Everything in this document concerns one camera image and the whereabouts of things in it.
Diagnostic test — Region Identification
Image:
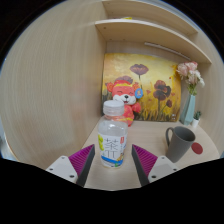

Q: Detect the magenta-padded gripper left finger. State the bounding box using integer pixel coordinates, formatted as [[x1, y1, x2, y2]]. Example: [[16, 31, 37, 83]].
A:
[[45, 143, 96, 188]]

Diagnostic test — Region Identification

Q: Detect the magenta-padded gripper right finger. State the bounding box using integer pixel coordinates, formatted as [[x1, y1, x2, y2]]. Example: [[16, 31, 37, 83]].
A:
[[131, 143, 180, 187]]

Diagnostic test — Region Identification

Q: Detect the clear plastic drink bottle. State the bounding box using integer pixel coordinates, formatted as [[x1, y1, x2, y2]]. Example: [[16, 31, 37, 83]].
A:
[[97, 99, 129, 169]]

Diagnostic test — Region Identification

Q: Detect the grey ceramic mug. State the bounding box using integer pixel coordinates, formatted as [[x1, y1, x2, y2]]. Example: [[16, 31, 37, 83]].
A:
[[165, 125, 197, 164]]

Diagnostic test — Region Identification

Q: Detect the flat round red coaster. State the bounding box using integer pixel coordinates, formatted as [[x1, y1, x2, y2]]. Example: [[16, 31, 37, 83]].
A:
[[191, 142, 204, 155]]

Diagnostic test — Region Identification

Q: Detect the small potted succulent plant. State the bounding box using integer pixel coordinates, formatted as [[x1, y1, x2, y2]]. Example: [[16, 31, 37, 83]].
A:
[[191, 110, 202, 129]]

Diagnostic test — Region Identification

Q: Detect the teal faceted vase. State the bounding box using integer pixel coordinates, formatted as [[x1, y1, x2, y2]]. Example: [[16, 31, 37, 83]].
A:
[[179, 93, 197, 126]]

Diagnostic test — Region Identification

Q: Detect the red plush bear toy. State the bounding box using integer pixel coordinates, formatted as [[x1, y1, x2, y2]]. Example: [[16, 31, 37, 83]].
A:
[[105, 75, 144, 127]]

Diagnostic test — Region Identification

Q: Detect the yellow poppy flower painting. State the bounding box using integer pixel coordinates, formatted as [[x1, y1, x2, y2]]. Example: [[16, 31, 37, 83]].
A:
[[101, 52, 183, 123]]

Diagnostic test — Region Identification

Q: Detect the pink and white flower bouquet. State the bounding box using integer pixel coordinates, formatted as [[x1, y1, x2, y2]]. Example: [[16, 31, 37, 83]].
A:
[[175, 60, 206, 97]]

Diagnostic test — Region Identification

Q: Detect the white light strip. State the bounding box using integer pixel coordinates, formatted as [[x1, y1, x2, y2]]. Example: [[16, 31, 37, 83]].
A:
[[143, 41, 192, 62]]

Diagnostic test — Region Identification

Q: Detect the wide light wooden shelf board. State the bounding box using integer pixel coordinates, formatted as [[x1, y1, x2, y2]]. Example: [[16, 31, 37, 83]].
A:
[[94, 18, 213, 64]]

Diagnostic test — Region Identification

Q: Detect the narrow light wooden shelf board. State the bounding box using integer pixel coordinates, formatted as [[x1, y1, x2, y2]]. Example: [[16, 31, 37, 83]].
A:
[[101, 0, 199, 37]]

